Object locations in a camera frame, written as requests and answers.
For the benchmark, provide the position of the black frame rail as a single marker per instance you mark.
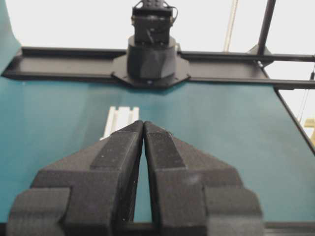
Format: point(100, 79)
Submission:
point(109, 66)

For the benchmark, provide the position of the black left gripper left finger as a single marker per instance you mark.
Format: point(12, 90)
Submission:
point(82, 194)

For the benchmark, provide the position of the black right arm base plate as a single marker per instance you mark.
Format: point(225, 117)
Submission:
point(151, 73)

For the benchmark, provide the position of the silver aluminium extrusion rail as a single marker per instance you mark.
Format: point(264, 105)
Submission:
point(119, 118)

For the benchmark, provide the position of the black frame upright post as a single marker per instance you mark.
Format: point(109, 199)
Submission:
point(265, 26)

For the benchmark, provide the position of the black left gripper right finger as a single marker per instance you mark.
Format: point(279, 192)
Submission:
point(194, 193)

